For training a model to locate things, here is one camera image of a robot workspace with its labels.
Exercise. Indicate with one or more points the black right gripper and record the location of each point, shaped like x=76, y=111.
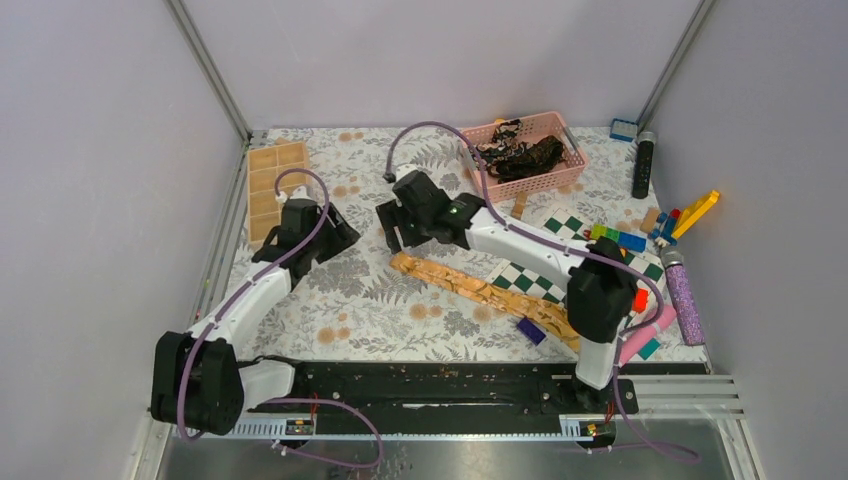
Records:
x=392, y=214

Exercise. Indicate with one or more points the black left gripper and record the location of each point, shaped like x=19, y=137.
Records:
x=343, y=234

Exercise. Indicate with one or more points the wooden compartment tray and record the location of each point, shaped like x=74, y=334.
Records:
x=263, y=167

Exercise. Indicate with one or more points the yellow patterned tie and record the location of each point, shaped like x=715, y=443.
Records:
x=550, y=316

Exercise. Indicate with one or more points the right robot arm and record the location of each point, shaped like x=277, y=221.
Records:
x=599, y=288

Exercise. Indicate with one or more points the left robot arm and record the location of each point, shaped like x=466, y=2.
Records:
x=199, y=382

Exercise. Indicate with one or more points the floral table cloth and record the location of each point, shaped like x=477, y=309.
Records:
x=356, y=307

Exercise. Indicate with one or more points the black floral tie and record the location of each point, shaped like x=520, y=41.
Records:
x=508, y=159

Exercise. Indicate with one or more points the curved wooden block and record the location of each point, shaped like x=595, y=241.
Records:
x=520, y=202

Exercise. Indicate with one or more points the pink plastic basket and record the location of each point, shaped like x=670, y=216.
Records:
x=534, y=128

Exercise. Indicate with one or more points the green white chessboard mat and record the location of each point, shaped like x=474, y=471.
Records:
x=564, y=223

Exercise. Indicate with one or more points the purple lego brick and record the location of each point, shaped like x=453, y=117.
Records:
x=531, y=331

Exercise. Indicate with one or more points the blue white lego brick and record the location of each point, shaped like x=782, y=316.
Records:
x=623, y=130

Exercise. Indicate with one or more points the red lego brick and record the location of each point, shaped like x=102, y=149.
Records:
x=641, y=301

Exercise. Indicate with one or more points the colourful lego brick pile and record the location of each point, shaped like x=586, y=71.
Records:
x=656, y=228

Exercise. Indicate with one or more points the pink marker pen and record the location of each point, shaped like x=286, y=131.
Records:
x=643, y=334

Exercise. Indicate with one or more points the teal small block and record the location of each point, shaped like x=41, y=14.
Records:
x=649, y=348

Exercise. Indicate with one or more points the yellow triangle toy block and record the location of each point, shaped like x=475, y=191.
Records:
x=693, y=213

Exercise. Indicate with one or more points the purple glitter tube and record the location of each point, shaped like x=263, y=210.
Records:
x=682, y=297

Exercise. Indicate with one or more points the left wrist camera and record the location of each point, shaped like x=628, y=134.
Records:
x=301, y=192

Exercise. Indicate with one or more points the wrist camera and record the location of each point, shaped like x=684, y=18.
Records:
x=301, y=192
x=399, y=172

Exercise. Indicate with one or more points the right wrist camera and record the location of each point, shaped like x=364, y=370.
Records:
x=399, y=172

